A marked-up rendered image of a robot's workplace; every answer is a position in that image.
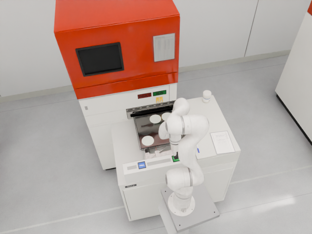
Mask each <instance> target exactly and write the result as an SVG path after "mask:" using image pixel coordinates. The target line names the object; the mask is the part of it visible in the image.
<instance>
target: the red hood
mask: <svg viewBox="0 0 312 234"><path fill-rule="evenodd" d="M54 35H55V38H56V41H57V44H58V47H59V49H60V52H61V55H62V58H63V61H64V63H65V66H66V69H67V72H68V75H69V77H70V80H71V83H72V86H73V89H74V91H75V94H76V97H77V99H84V98H91V97H97V96H102V95H108V94H113V93H119V92H125V91H132V90H138V89H143V88H149V87H155V86H160V85H168V84H173V83H178V69H179V41H180V13H179V11H178V10H177V8H176V6H175V4H174V2H173V0H56V3H55V17H54Z"/></svg>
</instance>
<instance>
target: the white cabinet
mask: <svg viewBox="0 0 312 234"><path fill-rule="evenodd" d="M236 164H237V161H234V162H228V163H223V164H218V165H214V166H209V167H204V168H202V171H203V173H204V181H203V184H204V186H205V187H206V189H207V191H208V193H209V195H210V197H211V199H212V200H213V202H219V201H223V200H224V198H225V195H226V192H227V190H228V187H229V184H230V181H231V178H232V175H233V172H234V169H235V166H236ZM166 187H168V186H167V184H166V181H165V176H163V177H159V178H154V179H149V180H145V181H140V182H134V183H129V184H125V185H120V186H119V188H120V192H121V195H122V198H123V202H124V206H125V209H126V212H127V216H128V219H129V221H134V220H138V219H142V218H147V217H151V216H155V215H160V212H159V210H158V206H159V205H160V203H161V201H162V199H163V197H162V194H161V189H163V188H166Z"/></svg>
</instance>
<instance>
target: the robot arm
mask: <svg viewBox="0 0 312 234"><path fill-rule="evenodd" d="M189 110H190V105H189V102H188V101H187V100H186V99H184V98H179V99H177V100H176V101H175V103H174V106H173V110H172V113H171V114H170V115H169V117H168V118H167V120H166V121H164V122H163V123H162V124H161V125H160V127H159V132H158V134H159V137H160V138H161V139H168V138H169V141H170V143H171V150H172V153H173V155H174V159H179V160H180V162H181V163H182V164H183V165H184V166H186V167H181V168H174V169H170V170H168V171H167V173H166V175H165V181H166V184H167V186H168V187H169V188H170V189H171V190H172V191H174V192H173V193H172V194H171V195H170V196H169V199H168V207H169V209H170V211H171V212H172V213H173V214H175V215H177V216H182V217H183V216H187V215H189V214H191V213H192V212H193V210H194V208H195V200H194V198H193V196H192V193H193V186H198V185H200V184H202V183H203V181H204V173H203V171H202V169H201V167H200V165H199V164H198V163H197V160H196V157H195V153H196V146H197V144H198V143H199V142H200V141H201V140H202V139H203V138H204V137H205V135H206V134H207V132H208V129H209V121H208V119H207V118H206V117H205V116H204V115H201V114H193V115H187V114H188V113H189ZM186 134H187V135H186ZM181 135H186V136H185V137H183V138H182V139H181Z"/></svg>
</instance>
